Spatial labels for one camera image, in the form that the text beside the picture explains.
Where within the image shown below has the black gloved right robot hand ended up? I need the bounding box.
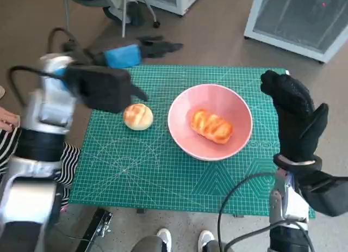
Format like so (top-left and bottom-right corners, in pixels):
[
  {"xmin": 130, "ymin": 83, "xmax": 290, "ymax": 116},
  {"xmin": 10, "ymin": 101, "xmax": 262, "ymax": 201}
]
[{"xmin": 260, "ymin": 70, "xmax": 329, "ymax": 163}]

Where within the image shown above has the person's hand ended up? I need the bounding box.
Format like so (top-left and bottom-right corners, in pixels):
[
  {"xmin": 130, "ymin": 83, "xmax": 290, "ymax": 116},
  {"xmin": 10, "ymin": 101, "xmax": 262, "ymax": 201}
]
[{"xmin": 0, "ymin": 107, "xmax": 20, "ymax": 133}]

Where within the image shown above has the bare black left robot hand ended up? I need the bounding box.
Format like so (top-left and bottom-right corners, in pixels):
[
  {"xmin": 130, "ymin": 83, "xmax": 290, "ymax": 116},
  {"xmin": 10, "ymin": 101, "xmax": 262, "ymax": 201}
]
[{"xmin": 84, "ymin": 35, "xmax": 183, "ymax": 102}]

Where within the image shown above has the round toy bread bun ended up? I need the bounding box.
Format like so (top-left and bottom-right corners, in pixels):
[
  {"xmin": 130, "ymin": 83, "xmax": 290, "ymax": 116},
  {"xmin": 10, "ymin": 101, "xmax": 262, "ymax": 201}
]
[{"xmin": 123, "ymin": 103, "xmax": 154, "ymax": 131}]

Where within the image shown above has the oblong braided toy bread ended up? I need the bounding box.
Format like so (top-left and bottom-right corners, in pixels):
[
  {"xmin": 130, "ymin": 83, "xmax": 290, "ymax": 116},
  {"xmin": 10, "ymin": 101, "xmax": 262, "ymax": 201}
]
[{"xmin": 189, "ymin": 108, "xmax": 234, "ymax": 144}]

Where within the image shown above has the pink bowl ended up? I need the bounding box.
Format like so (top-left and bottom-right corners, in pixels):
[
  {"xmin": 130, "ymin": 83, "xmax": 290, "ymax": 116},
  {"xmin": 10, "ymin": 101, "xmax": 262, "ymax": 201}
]
[{"xmin": 167, "ymin": 84, "xmax": 253, "ymax": 162}]

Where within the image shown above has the grey office chair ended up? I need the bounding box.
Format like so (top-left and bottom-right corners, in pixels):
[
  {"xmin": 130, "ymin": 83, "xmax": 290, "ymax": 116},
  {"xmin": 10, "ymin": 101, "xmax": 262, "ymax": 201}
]
[{"xmin": 64, "ymin": 0, "xmax": 161, "ymax": 38}]

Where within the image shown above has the small white mesh cabinet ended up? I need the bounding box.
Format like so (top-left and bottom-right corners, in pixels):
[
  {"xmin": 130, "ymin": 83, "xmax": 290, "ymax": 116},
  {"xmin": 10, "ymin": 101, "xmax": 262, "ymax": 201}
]
[{"xmin": 141, "ymin": 0, "xmax": 203, "ymax": 16}]

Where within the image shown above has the person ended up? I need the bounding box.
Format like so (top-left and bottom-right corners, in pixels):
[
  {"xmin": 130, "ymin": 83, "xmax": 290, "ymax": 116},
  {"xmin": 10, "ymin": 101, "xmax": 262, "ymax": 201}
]
[{"xmin": 0, "ymin": 107, "xmax": 81, "ymax": 212}]

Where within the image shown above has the large white mesh cabinet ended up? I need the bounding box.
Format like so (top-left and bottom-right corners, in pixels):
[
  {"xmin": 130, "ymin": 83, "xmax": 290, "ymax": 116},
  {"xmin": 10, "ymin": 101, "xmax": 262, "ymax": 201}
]
[{"xmin": 244, "ymin": 0, "xmax": 348, "ymax": 64}]

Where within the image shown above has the green cutting mat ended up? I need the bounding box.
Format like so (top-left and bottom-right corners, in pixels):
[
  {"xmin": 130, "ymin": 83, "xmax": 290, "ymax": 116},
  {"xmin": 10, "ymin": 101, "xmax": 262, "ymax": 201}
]
[{"xmin": 67, "ymin": 64, "xmax": 316, "ymax": 219}]

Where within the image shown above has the person's leg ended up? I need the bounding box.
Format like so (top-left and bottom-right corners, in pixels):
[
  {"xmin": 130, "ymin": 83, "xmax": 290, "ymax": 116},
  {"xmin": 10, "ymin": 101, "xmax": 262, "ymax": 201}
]
[
  {"xmin": 203, "ymin": 240, "xmax": 232, "ymax": 252},
  {"xmin": 131, "ymin": 235, "xmax": 164, "ymax": 252}
]

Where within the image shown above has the person's white shoe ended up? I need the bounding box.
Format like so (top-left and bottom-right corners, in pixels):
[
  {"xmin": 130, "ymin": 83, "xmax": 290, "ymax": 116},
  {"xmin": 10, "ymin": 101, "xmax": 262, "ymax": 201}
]
[
  {"xmin": 197, "ymin": 230, "xmax": 215, "ymax": 252},
  {"xmin": 156, "ymin": 228, "xmax": 172, "ymax": 252}
]

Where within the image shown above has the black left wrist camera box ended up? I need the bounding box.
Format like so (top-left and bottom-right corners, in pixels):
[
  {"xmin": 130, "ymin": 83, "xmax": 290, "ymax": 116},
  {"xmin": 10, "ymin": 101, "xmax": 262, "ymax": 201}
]
[{"xmin": 65, "ymin": 66, "xmax": 133, "ymax": 114}]

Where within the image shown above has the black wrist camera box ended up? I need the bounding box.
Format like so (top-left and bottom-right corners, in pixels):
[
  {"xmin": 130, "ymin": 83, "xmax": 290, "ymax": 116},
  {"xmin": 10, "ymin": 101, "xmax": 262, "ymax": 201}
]
[
  {"xmin": 299, "ymin": 170, "xmax": 348, "ymax": 217},
  {"xmin": 65, "ymin": 66, "xmax": 133, "ymax": 114}
]

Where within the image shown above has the black left camera cable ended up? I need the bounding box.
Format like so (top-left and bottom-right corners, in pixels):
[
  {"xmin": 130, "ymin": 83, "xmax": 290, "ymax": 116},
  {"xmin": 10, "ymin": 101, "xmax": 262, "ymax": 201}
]
[{"xmin": 8, "ymin": 66, "xmax": 66, "ymax": 106}]

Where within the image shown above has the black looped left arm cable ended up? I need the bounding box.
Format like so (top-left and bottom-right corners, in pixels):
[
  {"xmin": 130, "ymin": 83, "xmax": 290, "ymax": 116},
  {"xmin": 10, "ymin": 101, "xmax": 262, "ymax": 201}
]
[{"xmin": 48, "ymin": 27, "xmax": 79, "ymax": 51}]

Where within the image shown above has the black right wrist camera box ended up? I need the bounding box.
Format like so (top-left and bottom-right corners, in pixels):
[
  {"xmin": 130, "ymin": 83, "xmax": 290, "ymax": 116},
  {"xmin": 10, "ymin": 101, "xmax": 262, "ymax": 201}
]
[{"xmin": 299, "ymin": 170, "xmax": 348, "ymax": 217}]

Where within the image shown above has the thin black floor cable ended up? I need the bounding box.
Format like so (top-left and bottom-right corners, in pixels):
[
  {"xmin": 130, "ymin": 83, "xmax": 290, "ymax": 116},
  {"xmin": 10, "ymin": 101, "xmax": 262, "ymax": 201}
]
[{"xmin": 59, "ymin": 230, "xmax": 93, "ymax": 243}]

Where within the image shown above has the black metal stand frame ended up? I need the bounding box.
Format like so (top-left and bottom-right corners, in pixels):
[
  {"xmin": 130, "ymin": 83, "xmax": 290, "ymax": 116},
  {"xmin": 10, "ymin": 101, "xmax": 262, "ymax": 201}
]
[{"xmin": 74, "ymin": 207, "xmax": 114, "ymax": 252}]

